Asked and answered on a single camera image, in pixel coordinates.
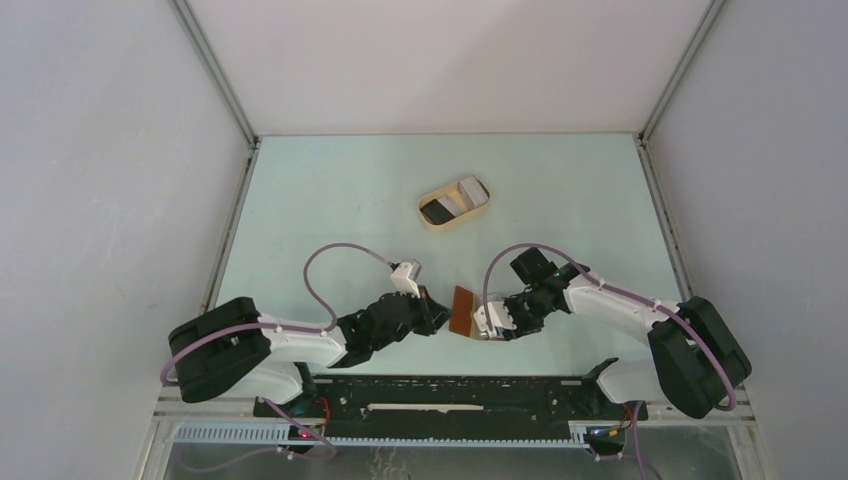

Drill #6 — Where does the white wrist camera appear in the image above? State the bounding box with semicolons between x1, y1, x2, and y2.
390;260;421;298
472;299;516;341

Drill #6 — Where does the white small card stack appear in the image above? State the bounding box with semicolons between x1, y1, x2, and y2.
438;196;462;218

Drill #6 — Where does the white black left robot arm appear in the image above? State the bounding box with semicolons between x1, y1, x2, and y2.
161;293;451;417

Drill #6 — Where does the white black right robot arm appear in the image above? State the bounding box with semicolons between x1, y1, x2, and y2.
474;243;753;419

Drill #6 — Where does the beige oval tray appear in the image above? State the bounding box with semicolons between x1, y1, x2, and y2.
417;175;491;233

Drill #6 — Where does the brown leather card holder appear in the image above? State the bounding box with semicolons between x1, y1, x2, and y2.
448;286;489;341

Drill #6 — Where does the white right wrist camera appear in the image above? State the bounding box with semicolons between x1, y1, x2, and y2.
472;299;516;341

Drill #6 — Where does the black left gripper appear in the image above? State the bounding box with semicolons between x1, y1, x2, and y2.
372;284;453;351

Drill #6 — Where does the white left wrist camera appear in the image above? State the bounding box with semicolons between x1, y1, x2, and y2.
390;260;421;298

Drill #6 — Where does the aluminium frame rail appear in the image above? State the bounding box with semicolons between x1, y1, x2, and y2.
153;377;757;429

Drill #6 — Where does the white cable duct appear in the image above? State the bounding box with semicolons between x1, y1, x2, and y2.
172;422;588;449

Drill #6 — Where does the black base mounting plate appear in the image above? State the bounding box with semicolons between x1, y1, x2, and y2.
280;374;635;439

